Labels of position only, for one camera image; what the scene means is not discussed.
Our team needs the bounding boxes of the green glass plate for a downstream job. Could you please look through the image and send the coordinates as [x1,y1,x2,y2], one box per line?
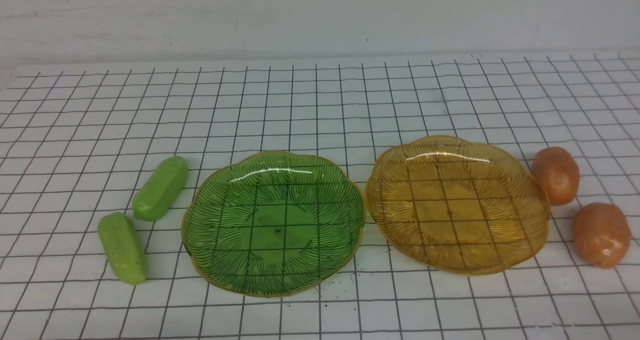
[181,151,367,298]

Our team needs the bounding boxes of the amber glass plate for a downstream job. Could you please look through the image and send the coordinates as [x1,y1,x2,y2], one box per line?
[365,135,551,276]

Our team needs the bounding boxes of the orange potato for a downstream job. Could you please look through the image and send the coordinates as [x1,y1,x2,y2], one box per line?
[531,146,580,206]
[572,203,633,269]

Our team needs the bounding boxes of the green cucumber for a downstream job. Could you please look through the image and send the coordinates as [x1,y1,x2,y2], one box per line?
[132,156,188,221]
[97,212,147,286]

